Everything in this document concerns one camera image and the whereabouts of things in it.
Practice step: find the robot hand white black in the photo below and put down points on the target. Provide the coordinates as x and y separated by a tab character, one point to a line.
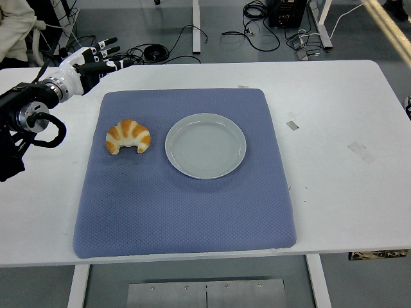
75	62

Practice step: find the croissant bread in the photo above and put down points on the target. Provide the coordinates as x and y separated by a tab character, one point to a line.
128	133

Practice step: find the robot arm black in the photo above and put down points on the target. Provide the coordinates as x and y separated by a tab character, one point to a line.
22	106

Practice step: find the grey round plate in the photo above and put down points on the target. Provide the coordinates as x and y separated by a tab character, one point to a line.
205	147

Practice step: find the white chair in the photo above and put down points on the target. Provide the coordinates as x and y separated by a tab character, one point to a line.
38	48

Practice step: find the person in white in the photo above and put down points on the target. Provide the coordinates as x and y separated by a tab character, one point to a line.
14	32

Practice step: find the blue quilted mat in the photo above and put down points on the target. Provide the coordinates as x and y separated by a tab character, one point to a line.
160	208

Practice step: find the black equipment box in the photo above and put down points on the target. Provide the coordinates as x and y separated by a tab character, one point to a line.
285	13

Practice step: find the white table leg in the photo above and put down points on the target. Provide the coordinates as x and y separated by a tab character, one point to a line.
78	285
319	282

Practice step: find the small grey tape piece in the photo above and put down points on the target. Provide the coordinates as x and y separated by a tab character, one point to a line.
293	125

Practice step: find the grey foot pedal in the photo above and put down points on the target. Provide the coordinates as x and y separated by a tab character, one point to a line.
302	54

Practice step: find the white desk leg with foot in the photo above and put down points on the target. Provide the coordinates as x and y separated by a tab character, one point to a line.
324	22

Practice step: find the large clear tape piece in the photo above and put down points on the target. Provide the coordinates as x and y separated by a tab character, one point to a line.
361	152

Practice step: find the person in dark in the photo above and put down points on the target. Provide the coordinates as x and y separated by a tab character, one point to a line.
396	9

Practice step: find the black and white object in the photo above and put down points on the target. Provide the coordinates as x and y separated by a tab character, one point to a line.
407	107

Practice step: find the patterned panel under table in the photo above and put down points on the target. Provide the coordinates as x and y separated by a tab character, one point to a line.
379	255

